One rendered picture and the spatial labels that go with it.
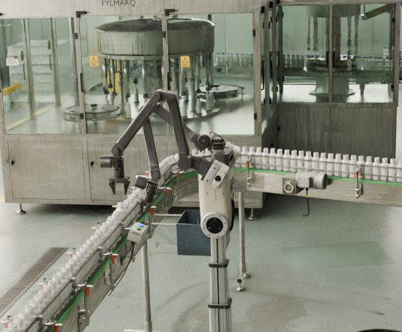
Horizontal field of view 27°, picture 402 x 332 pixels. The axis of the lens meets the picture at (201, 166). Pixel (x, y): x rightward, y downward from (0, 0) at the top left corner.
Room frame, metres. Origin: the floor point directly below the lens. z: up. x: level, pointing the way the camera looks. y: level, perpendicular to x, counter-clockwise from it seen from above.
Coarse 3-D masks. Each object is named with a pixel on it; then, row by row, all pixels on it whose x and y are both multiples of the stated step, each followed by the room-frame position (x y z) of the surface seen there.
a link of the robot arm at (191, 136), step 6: (156, 108) 4.79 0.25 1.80; (162, 108) 4.79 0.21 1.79; (156, 114) 4.81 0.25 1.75; (162, 114) 4.78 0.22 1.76; (168, 114) 4.78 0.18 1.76; (168, 120) 4.77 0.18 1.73; (186, 126) 4.76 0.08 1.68; (186, 132) 4.74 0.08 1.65; (192, 132) 4.74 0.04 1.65; (192, 138) 4.71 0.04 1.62; (198, 144) 4.69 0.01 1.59; (198, 150) 4.77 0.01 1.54
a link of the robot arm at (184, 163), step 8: (168, 96) 4.29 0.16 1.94; (176, 96) 4.30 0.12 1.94; (168, 104) 4.30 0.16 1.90; (176, 104) 4.30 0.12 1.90; (176, 112) 4.30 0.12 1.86; (176, 120) 4.30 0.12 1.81; (176, 128) 4.30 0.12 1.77; (184, 128) 4.32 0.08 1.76; (176, 136) 4.30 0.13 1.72; (184, 136) 4.29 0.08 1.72; (184, 144) 4.29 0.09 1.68; (184, 152) 4.27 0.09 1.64; (184, 160) 4.26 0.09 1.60; (184, 168) 4.26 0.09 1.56
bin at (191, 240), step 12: (192, 216) 5.48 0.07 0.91; (180, 228) 5.19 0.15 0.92; (192, 228) 5.17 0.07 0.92; (180, 240) 5.19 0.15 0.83; (192, 240) 5.18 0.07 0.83; (204, 240) 5.16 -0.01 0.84; (228, 240) 5.37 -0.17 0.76; (156, 252) 5.28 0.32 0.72; (168, 252) 5.26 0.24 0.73; (180, 252) 5.19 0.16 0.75; (192, 252) 5.18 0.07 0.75; (204, 252) 5.16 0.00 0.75
